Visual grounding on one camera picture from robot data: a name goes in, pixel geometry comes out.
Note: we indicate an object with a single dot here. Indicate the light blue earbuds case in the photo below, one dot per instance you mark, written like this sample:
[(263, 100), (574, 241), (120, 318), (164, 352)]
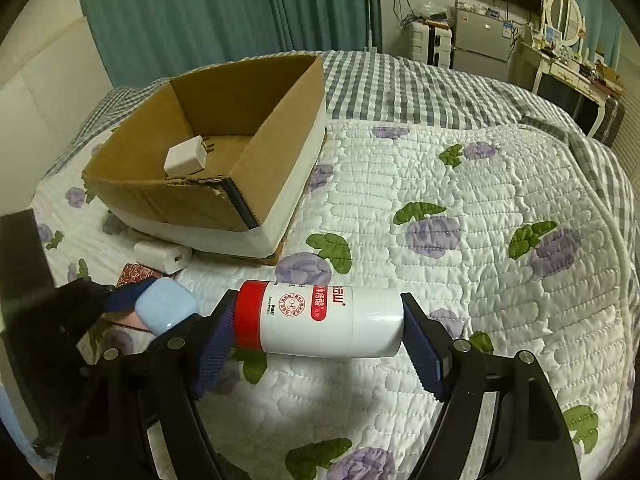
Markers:
[(167, 305)]

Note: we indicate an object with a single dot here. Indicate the round white vanity mirror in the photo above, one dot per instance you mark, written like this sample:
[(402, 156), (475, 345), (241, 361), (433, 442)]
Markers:
[(562, 15)]

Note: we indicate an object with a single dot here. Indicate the white bottle with red band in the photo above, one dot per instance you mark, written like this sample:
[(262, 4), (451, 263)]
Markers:
[(320, 317)]

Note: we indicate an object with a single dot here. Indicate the silver small fridge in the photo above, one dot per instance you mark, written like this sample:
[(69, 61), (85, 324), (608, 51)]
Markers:
[(482, 45)]

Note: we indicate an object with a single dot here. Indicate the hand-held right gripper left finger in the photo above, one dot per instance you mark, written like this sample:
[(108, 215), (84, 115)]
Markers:
[(218, 347)]

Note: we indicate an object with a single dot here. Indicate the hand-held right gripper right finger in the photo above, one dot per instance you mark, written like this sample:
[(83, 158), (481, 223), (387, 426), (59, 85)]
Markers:
[(422, 347)]

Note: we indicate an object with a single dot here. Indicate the white charger with prongs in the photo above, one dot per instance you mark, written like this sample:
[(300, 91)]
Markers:
[(186, 159)]

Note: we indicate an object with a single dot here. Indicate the white charger block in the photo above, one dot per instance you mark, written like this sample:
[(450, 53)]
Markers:
[(162, 256)]

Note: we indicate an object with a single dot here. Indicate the red patterned small box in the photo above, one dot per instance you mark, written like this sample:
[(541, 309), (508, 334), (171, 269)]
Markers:
[(137, 275)]

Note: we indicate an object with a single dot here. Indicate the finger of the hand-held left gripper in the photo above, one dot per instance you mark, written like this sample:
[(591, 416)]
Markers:
[(92, 297)]

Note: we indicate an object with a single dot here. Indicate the grey gingham bedsheet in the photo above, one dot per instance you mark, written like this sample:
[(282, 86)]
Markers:
[(410, 90)]

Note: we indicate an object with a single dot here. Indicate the cardboard box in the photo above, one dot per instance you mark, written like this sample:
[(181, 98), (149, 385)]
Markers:
[(215, 160)]

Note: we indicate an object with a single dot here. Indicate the floral white quilt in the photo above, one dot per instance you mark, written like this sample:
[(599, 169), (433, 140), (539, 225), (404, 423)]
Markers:
[(450, 260)]

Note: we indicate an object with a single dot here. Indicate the white padded headboard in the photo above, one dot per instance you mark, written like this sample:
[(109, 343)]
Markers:
[(45, 110)]

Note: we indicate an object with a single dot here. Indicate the white vanity table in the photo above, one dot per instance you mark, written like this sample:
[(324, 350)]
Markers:
[(560, 80)]

